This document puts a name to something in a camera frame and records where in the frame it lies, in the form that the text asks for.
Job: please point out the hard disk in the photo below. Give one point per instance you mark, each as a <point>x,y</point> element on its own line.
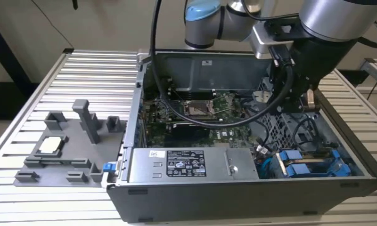
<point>314,155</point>

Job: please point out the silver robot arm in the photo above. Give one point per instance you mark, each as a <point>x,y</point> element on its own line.
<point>334,16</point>

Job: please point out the blue disk carrier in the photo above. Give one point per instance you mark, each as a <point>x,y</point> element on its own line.
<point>296,170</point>

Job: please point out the perforated metal drive cage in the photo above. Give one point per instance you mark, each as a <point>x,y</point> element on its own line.
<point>275,131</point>

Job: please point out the green motherboard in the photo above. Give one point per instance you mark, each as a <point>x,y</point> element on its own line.
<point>236,135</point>

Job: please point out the CPU socket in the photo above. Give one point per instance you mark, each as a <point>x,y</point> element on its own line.
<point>196,107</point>

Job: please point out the black graphics card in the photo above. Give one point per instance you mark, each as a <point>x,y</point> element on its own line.
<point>188,137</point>

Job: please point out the silver power supply unit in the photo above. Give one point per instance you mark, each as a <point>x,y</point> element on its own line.
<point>214,164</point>

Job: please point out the black open PC case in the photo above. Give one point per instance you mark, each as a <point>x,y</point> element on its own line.
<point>207,202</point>

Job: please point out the black table corner cap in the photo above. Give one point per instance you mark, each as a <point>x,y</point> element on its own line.
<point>68,50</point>

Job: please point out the blue case latch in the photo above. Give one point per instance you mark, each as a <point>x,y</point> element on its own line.
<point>108,167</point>

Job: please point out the grey parts rack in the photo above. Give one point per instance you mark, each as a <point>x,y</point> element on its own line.
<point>79,146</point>

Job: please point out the silver CPU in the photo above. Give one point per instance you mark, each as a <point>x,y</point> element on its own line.
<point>51,145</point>

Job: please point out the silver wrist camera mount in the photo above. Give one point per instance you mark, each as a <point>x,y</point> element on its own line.
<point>264,42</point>

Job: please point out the aluminium frame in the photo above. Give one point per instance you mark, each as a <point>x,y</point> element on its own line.
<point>375,70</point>

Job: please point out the black furniture frame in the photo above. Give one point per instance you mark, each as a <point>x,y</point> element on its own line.
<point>6,70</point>

